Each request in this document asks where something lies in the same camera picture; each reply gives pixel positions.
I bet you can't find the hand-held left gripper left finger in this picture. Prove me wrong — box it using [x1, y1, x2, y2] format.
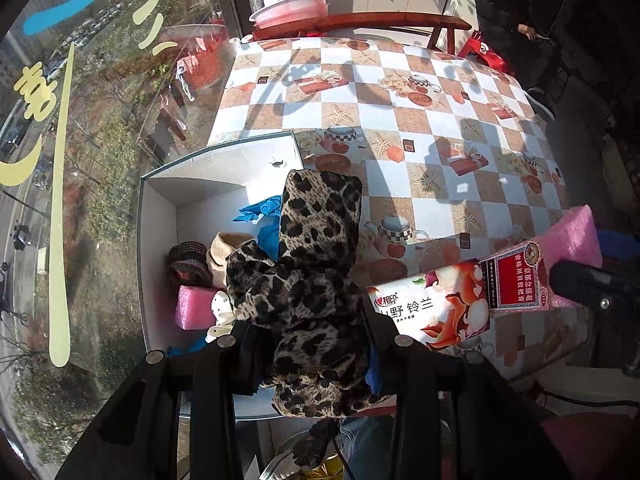
[55, 319, 277, 480]

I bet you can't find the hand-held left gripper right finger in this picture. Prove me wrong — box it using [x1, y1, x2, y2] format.
[361, 304, 571, 480]

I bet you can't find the dark purple knitted hat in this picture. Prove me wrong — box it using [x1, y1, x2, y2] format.
[167, 241, 210, 286]

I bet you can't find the leopard print cloth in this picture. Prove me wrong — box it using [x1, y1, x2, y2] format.
[225, 169, 396, 466]

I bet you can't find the pink plastic basin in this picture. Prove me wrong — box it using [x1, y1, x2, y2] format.
[248, 0, 331, 28]

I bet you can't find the red plastic stool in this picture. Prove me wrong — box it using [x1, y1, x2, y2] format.
[457, 30, 511, 73]

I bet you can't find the pink sponge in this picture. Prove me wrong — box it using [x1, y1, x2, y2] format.
[177, 285, 226, 331]
[537, 205, 603, 311]

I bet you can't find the beige knitted hat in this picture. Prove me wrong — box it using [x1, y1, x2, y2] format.
[207, 232, 256, 286]

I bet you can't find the wooden chair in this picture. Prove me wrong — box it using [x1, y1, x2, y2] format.
[252, 11, 473, 53]

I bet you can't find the white polka dot cloth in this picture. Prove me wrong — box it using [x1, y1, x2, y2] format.
[207, 290, 238, 341]

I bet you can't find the checkered tablecloth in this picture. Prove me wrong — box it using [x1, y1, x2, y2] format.
[207, 35, 591, 381]

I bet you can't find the floral tissue pack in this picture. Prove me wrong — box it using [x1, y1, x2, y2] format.
[365, 257, 493, 356]

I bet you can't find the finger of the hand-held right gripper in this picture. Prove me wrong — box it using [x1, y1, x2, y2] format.
[549, 259, 640, 312]

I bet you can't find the white cardboard box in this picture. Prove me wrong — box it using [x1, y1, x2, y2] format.
[137, 130, 306, 421]

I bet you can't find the blue fluffy cloth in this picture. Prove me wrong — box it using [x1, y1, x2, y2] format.
[232, 195, 286, 261]

